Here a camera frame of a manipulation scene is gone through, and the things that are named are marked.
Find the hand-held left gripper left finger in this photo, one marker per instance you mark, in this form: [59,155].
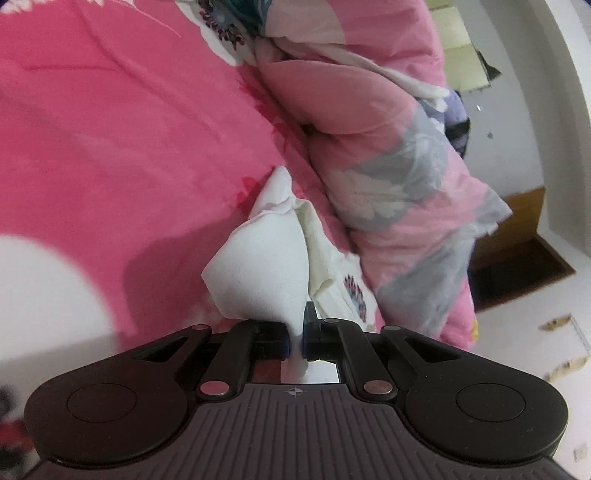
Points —
[282,344]

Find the pink grey floral quilt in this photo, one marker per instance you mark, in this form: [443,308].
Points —
[369,138]

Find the wooden bedside cabinet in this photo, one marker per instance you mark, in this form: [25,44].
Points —
[517,267]

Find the dark blue cloth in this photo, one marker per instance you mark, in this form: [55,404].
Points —
[457,124]

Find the bright pink printed pillow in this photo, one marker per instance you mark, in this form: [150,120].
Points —
[461,314]

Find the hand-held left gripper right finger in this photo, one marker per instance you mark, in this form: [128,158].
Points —
[308,341]

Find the yellowed wall bracket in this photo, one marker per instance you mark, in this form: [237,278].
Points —
[561,323]

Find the white garment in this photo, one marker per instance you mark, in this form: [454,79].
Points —
[258,258]

